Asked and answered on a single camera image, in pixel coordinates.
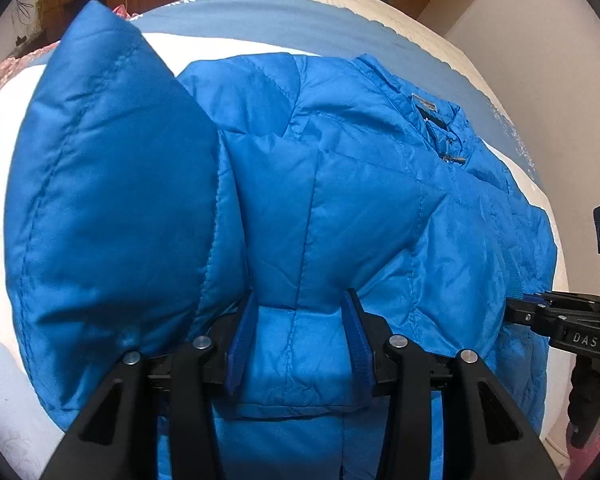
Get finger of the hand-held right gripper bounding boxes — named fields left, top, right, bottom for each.
left=525, top=289, right=600, bottom=312
left=504, top=299, right=600, bottom=353

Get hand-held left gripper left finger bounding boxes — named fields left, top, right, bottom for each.
left=45, top=289, right=257, bottom=480

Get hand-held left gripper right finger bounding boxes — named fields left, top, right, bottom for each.
left=342, top=288, right=563, bottom=480

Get blue down jacket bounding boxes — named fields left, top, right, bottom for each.
left=3, top=1, right=557, bottom=480

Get person's right hand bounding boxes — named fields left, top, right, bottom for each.
left=567, top=352, right=600, bottom=449

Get bed with blue white sheet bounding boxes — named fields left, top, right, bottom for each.
left=0, top=0, right=568, bottom=480

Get black wall cables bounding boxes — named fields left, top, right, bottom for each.
left=11, top=0, right=45, bottom=50

